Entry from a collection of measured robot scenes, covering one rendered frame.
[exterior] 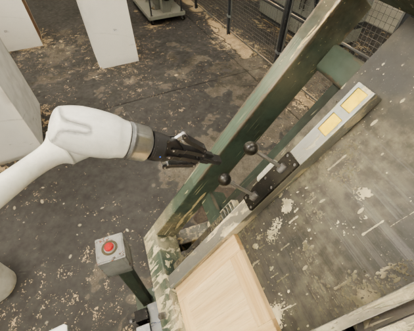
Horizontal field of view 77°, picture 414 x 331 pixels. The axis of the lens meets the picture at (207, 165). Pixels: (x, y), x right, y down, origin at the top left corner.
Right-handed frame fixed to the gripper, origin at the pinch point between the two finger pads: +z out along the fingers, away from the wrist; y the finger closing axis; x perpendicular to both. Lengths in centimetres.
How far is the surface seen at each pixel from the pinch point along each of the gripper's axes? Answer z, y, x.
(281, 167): 9.2, -12.8, 13.6
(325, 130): 11.2, -26.4, 13.7
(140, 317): 7, 76, 19
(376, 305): 8, -13, 48
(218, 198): 21.7, 22.5, -4.6
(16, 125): -47, 154, -182
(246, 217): 11.6, 6.4, 15.8
